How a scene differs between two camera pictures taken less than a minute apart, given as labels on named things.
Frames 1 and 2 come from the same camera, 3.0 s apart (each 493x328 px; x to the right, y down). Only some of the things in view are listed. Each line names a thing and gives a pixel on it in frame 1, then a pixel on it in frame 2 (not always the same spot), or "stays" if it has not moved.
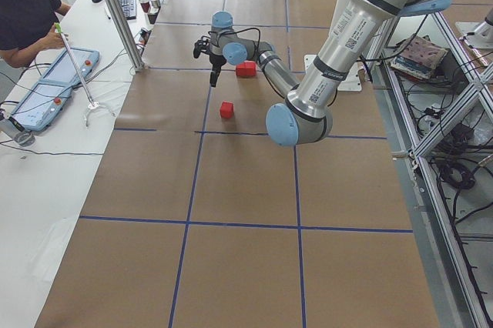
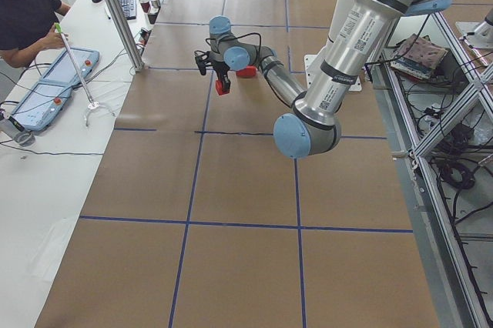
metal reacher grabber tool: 94,105 stays
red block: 246,68 stays
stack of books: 417,56 stays
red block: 226,109 -> 219,88
